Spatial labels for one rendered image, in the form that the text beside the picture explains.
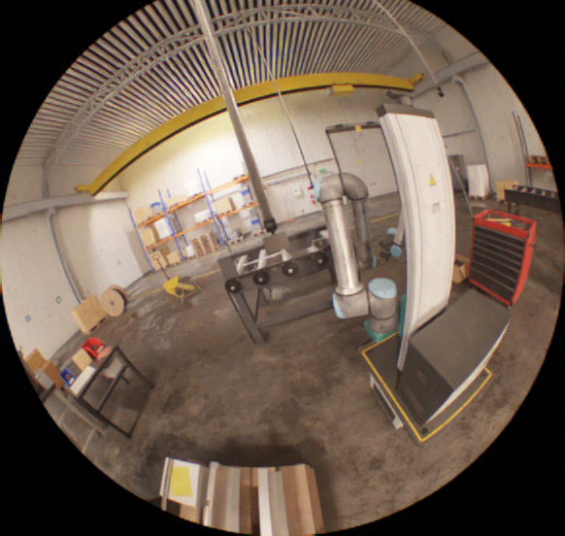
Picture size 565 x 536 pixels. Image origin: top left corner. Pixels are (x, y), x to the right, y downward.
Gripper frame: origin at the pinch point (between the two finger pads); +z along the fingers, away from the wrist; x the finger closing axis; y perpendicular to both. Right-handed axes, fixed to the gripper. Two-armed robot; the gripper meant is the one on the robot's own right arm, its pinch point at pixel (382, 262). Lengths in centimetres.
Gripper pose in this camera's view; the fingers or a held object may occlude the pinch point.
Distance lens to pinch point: 169.6
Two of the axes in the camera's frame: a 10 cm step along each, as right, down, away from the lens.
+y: 3.4, 5.7, -7.5
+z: 0.6, 7.8, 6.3
